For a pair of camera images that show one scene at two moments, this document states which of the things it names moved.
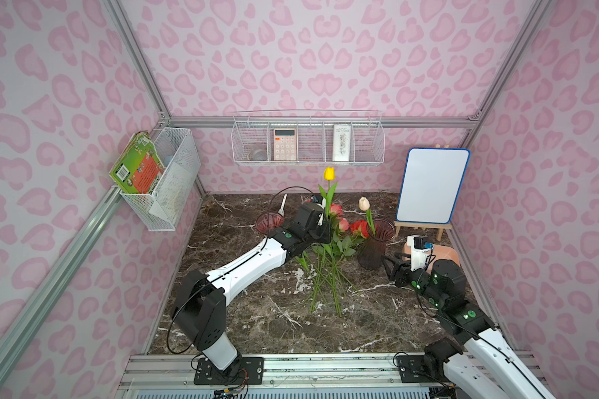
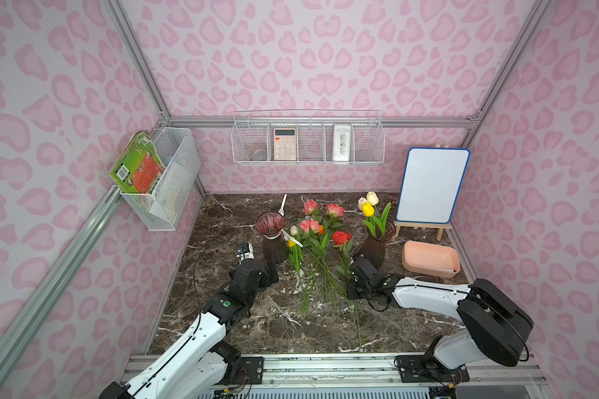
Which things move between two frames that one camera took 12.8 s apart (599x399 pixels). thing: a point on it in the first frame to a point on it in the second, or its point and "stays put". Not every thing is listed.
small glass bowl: (257, 155) stays put
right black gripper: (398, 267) to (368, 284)
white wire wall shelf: (312, 139) stays put
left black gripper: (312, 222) to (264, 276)
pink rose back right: (336, 209) stays put
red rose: (360, 228) to (342, 238)
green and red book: (138, 168) stays put
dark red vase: (371, 252) stays put
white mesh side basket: (160, 205) stays put
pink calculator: (284, 145) stays put
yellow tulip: (329, 176) to (368, 209)
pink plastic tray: (437, 253) stays put
